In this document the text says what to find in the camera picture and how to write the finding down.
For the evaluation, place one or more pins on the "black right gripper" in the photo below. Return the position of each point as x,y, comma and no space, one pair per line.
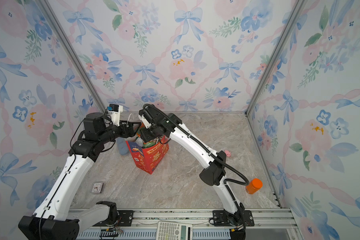
145,136

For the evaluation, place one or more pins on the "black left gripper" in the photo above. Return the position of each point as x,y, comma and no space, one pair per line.
132,132

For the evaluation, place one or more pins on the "red paper gift bag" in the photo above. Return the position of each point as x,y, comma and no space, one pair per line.
147,155

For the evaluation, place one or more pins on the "green noodle snack packet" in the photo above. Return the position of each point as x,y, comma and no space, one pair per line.
148,139

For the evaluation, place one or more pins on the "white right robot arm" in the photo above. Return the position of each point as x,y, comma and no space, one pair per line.
216,172

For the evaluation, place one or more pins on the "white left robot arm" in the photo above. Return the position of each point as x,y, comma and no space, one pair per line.
51,220

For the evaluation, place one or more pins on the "light blue oblong object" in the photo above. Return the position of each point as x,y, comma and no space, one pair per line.
122,146

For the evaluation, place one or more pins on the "small square clock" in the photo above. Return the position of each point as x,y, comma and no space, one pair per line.
97,188

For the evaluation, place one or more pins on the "white calculator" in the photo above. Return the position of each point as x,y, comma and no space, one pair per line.
174,231

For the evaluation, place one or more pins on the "orange cup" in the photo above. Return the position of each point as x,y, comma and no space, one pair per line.
254,186

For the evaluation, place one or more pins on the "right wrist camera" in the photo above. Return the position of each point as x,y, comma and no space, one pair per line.
145,121

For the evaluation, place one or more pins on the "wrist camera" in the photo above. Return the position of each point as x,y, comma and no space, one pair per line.
145,121
114,112

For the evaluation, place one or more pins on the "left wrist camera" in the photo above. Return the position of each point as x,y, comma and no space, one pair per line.
114,112

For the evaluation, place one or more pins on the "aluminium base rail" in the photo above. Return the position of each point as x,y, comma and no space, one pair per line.
197,224

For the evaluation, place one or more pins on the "aluminium left corner post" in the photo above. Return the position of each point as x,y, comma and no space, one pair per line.
69,49

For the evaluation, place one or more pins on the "aluminium corner post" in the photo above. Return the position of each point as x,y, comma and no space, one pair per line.
69,49
292,20

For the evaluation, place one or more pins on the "aluminium right corner post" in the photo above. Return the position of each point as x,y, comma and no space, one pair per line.
292,20

